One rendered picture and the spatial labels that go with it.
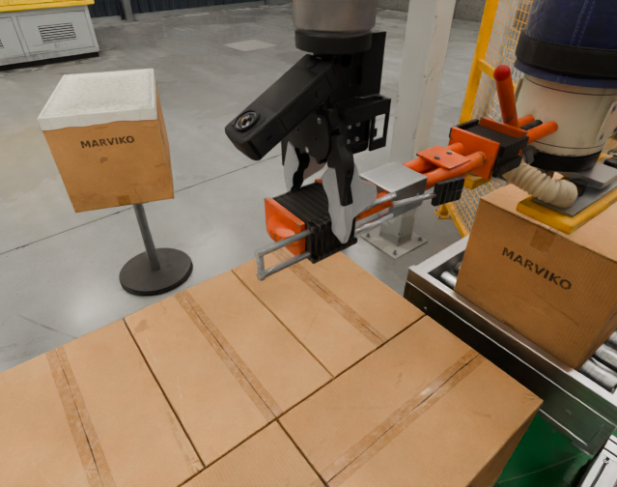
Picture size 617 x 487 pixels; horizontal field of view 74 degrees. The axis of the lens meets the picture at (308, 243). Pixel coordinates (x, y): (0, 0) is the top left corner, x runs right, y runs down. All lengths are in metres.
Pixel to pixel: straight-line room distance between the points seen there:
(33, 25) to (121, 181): 5.94
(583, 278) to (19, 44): 7.39
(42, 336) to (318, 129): 2.11
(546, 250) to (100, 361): 1.27
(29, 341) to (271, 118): 2.13
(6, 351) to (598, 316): 2.32
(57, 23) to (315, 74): 7.41
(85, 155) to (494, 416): 1.64
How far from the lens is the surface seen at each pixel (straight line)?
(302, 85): 0.39
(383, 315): 1.39
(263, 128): 0.37
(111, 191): 1.90
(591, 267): 1.20
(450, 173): 0.62
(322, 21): 0.39
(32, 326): 2.48
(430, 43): 2.12
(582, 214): 0.85
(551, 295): 1.28
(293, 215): 0.46
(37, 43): 7.71
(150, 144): 1.80
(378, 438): 1.14
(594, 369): 1.48
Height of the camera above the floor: 1.54
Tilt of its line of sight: 37 degrees down
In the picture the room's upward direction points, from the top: straight up
